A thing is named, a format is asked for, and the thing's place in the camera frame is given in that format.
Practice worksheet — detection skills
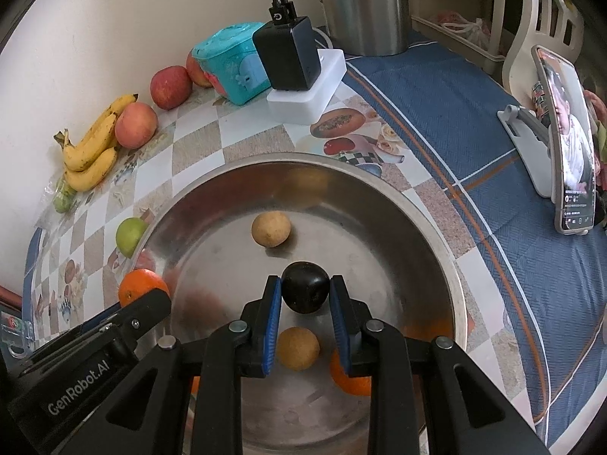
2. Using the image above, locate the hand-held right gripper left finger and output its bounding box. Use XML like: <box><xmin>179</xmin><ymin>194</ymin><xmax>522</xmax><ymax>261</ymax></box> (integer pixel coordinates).
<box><xmin>88</xmin><ymin>275</ymin><xmax>284</xmax><ymax>455</ymax></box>

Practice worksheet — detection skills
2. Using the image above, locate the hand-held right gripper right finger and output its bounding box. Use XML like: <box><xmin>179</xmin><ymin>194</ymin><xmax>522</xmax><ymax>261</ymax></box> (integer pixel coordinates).
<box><xmin>329</xmin><ymin>275</ymin><xmax>551</xmax><ymax>455</ymax></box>

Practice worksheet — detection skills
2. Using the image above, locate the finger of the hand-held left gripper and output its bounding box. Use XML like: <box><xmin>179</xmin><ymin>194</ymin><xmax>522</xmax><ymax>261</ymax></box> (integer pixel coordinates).
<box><xmin>21</xmin><ymin>288</ymin><xmax>172</xmax><ymax>367</ymax></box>
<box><xmin>61</xmin><ymin>306</ymin><xmax>127</xmax><ymax>338</ymax></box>

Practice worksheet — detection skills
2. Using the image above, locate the orange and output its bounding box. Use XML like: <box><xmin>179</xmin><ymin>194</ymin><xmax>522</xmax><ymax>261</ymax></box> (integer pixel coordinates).
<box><xmin>329</xmin><ymin>348</ymin><xmax>373</xmax><ymax>396</ymax></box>
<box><xmin>118</xmin><ymin>268</ymin><xmax>170</xmax><ymax>309</ymax></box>

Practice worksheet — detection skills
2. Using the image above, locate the dark purple plum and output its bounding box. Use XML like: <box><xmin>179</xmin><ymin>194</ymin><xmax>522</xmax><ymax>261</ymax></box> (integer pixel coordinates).
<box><xmin>281</xmin><ymin>262</ymin><xmax>331</xmax><ymax>315</ymax></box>

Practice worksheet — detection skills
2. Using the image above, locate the stainless steel basin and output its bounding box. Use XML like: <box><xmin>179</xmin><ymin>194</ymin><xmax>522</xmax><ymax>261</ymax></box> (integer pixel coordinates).
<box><xmin>128</xmin><ymin>153</ymin><xmax>470</xmax><ymax>453</ymax></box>

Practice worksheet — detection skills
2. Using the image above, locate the tan round pear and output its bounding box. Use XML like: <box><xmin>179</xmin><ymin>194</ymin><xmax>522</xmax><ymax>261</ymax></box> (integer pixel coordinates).
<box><xmin>251</xmin><ymin>211</ymin><xmax>292</xmax><ymax>248</ymax></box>
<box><xmin>276</xmin><ymin>327</ymin><xmax>321</xmax><ymax>371</ymax></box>

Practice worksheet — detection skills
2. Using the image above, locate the green lime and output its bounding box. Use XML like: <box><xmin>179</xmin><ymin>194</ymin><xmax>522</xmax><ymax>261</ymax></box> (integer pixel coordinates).
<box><xmin>116</xmin><ymin>217</ymin><xmax>149</xmax><ymax>257</ymax></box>

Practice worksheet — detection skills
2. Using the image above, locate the clear plastic package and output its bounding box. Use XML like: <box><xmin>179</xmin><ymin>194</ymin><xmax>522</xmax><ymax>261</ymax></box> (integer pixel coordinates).
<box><xmin>0</xmin><ymin>310</ymin><xmax>36</xmax><ymax>358</ymax></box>

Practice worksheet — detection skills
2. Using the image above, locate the small green fruit in wrap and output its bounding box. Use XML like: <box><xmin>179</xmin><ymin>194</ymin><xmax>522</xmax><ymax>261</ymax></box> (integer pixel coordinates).
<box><xmin>40</xmin><ymin>173</ymin><xmax>79</xmax><ymax>233</ymax></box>

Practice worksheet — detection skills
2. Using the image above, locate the yellow banana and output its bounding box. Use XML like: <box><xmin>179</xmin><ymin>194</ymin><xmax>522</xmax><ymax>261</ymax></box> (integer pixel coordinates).
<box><xmin>53</xmin><ymin>113</ymin><xmax>118</xmax><ymax>171</ymax></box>
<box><xmin>85</xmin><ymin>94</ymin><xmax>139</xmax><ymax>152</ymax></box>
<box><xmin>64</xmin><ymin>146</ymin><xmax>119</xmax><ymax>193</ymax></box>

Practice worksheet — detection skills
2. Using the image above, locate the checkered printed tablecloth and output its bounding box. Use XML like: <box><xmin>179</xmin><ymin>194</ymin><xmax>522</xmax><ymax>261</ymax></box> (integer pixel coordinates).
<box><xmin>21</xmin><ymin>80</ymin><xmax>546</xmax><ymax>455</ymax></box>

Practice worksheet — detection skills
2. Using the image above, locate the pale pink apple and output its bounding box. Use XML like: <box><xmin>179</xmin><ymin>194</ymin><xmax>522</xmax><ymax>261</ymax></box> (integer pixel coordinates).
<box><xmin>115</xmin><ymin>102</ymin><xmax>159</xmax><ymax>149</ymax></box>

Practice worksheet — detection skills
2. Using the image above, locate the blue tablecloth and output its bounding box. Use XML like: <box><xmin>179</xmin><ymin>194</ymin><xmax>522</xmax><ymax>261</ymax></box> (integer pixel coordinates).
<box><xmin>327</xmin><ymin>28</ymin><xmax>607</xmax><ymax>446</ymax></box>

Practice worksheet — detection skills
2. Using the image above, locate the dark red apple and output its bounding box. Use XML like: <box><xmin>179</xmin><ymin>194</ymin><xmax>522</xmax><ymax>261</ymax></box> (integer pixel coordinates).
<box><xmin>150</xmin><ymin>65</ymin><xmax>193</xmax><ymax>111</ymax></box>

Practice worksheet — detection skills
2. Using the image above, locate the white power strip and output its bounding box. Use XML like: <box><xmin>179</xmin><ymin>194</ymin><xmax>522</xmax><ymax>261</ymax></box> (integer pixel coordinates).
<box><xmin>266</xmin><ymin>48</ymin><xmax>347</xmax><ymax>125</ymax></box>

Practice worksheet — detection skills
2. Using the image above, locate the teal toy box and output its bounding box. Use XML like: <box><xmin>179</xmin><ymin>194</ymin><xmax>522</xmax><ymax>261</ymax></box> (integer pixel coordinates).
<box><xmin>191</xmin><ymin>22</ymin><xmax>273</xmax><ymax>105</ymax></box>

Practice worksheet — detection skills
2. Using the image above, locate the white phone stand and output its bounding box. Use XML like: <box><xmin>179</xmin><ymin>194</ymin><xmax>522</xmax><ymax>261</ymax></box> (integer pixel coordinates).
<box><xmin>497</xmin><ymin>104</ymin><xmax>593</xmax><ymax>238</ymax></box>

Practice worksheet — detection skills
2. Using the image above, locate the black charger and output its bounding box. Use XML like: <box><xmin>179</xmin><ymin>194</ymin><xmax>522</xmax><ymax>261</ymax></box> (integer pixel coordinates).
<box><xmin>252</xmin><ymin>7</ymin><xmax>321</xmax><ymax>92</ymax></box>

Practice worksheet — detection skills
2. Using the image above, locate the smartphone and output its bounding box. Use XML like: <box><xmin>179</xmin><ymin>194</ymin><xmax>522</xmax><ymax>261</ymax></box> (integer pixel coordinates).
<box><xmin>531</xmin><ymin>45</ymin><xmax>597</xmax><ymax>237</ymax></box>

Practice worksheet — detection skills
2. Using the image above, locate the beige plastic rack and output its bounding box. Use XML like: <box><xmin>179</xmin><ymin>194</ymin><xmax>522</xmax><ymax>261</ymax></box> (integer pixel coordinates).
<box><xmin>410</xmin><ymin>0</ymin><xmax>506</xmax><ymax>74</ymax></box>

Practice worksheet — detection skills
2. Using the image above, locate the stainless steel kettle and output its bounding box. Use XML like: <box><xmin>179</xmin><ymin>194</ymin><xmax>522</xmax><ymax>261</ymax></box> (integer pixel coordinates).
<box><xmin>313</xmin><ymin>0</ymin><xmax>411</xmax><ymax>56</ymax></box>

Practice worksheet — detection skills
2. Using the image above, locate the pink plastic bag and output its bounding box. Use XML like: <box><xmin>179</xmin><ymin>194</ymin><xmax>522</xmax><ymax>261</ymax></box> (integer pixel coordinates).
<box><xmin>436</xmin><ymin>9</ymin><xmax>494</xmax><ymax>50</ymax></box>

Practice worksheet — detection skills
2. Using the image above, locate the white plastic chair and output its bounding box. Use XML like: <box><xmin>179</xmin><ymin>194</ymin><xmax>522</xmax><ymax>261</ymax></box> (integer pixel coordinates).
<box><xmin>502</xmin><ymin>0</ymin><xmax>586</xmax><ymax>100</ymax></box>

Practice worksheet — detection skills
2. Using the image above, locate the white cable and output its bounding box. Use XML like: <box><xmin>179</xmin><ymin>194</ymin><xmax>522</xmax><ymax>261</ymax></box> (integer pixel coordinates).
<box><xmin>313</xmin><ymin>26</ymin><xmax>340</xmax><ymax>53</ymax></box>

